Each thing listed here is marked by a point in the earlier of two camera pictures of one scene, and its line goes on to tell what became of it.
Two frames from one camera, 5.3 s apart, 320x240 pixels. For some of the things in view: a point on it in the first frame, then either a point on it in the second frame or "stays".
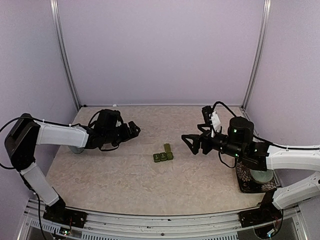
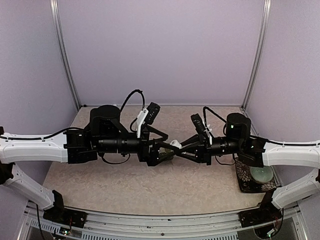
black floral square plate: x=248 y=184 stays
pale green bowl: x=262 y=176 stays
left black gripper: x=127 y=134 -> x=151 y=157
